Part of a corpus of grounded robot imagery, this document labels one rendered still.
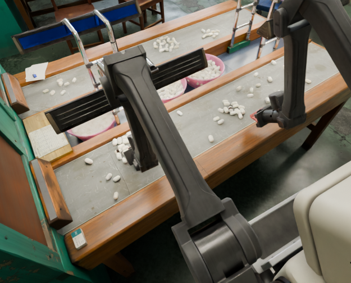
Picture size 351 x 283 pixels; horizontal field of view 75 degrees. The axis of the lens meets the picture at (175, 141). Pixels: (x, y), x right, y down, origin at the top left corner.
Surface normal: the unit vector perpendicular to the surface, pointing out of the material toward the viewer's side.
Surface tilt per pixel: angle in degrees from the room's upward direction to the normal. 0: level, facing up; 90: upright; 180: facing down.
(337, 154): 0
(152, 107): 19
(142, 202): 0
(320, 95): 0
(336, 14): 29
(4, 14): 90
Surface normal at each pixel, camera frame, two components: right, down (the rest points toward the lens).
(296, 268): -0.37, -0.74
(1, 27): 0.47, 0.70
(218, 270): 0.24, -0.05
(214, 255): 0.07, -0.39
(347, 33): -0.10, -0.15
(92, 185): -0.03, -0.60
